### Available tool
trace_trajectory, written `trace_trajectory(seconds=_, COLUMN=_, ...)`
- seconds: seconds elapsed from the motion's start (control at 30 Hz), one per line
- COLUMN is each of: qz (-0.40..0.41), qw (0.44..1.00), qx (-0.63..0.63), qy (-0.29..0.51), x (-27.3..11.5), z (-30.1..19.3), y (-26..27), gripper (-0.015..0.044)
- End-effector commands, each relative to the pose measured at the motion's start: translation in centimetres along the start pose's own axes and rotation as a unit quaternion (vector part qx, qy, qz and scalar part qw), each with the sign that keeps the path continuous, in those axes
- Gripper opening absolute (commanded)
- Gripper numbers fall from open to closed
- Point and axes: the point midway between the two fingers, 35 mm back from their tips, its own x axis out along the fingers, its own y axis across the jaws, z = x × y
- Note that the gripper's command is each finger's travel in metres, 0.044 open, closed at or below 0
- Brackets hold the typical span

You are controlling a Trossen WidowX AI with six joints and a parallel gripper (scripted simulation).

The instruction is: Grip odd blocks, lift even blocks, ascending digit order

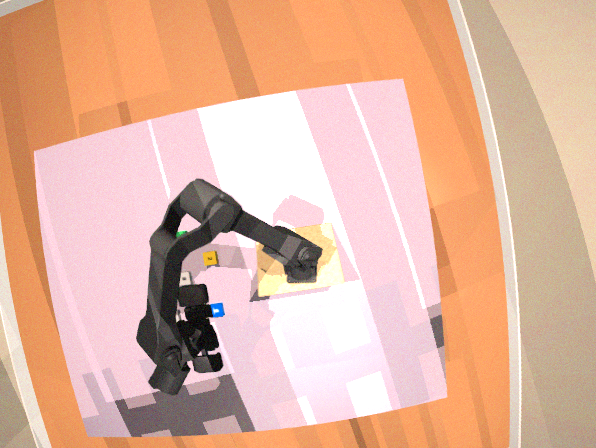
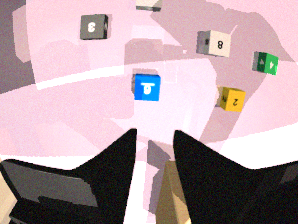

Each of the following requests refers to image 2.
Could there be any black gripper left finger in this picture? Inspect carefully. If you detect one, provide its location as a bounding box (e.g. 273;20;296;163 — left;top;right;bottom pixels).
0;128;137;224

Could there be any blue block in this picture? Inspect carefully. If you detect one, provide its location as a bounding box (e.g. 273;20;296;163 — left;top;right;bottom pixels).
134;73;161;101

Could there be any green block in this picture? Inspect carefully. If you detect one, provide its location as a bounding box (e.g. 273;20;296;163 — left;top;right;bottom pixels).
257;52;278;76

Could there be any grey block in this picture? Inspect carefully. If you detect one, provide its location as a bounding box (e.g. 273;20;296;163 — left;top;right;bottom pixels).
80;14;109;40

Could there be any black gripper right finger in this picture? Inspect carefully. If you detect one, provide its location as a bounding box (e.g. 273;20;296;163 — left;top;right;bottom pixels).
173;129;298;224

